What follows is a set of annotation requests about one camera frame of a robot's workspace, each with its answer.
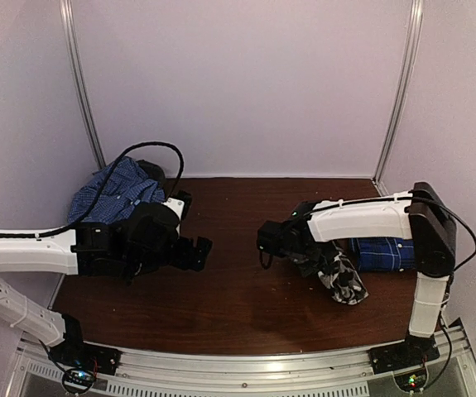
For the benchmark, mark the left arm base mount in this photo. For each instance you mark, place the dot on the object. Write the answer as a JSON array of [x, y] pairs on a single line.
[[88, 356]]

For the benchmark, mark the right circuit board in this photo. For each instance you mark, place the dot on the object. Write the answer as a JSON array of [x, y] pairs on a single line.
[[410, 382]]

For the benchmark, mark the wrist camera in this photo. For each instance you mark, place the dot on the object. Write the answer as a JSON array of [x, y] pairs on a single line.
[[273, 238], [152, 229]]

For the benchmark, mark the right aluminium frame post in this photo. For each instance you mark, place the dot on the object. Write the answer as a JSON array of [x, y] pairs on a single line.
[[413, 35]]

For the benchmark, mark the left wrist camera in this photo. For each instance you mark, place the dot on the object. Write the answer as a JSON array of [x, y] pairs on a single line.
[[152, 229]]

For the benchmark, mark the aluminium frame post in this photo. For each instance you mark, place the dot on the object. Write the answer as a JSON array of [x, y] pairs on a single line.
[[68, 23], [413, 35]]

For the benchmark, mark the circuit board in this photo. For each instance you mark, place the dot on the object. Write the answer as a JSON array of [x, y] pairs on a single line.
[[410, 382], [77, 379]]

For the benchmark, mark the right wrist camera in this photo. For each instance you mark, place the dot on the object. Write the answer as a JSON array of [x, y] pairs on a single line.
[[273, 238]]

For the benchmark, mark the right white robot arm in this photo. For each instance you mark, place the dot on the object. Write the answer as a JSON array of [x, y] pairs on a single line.
[[418, 215]]

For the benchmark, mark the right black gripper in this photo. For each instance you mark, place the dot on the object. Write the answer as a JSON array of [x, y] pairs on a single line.
[[307, 270]]

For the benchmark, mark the black pinstripe shirt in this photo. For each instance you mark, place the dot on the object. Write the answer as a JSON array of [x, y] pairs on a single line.
[[154, 172]]

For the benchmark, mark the blue plaid shirt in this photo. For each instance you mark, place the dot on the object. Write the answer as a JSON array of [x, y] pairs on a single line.
[[386, 254]]

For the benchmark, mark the left aluminium frame post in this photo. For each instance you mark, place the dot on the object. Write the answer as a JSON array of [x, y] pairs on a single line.
[[68, 23]]

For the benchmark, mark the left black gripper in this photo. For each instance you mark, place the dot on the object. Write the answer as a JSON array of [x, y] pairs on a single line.
[[196, 262]]

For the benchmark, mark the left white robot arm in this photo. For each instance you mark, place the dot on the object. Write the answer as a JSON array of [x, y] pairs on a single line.
[[122, 249]]

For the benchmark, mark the front aluminium rail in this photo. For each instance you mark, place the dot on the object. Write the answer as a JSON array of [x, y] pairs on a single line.
[[344, 372]]

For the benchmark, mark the left circuit board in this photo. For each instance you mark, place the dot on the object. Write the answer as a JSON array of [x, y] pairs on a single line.
[[77, 379]]

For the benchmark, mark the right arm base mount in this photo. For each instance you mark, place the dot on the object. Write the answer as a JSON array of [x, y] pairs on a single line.
[[400, 356]]

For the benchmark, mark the crumpled blue dotted shirt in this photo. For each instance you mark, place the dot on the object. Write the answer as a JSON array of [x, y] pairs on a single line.
[[128, 186]]

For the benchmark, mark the black white checkered shirt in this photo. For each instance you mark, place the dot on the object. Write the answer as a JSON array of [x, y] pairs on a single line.
[[336, 273]]

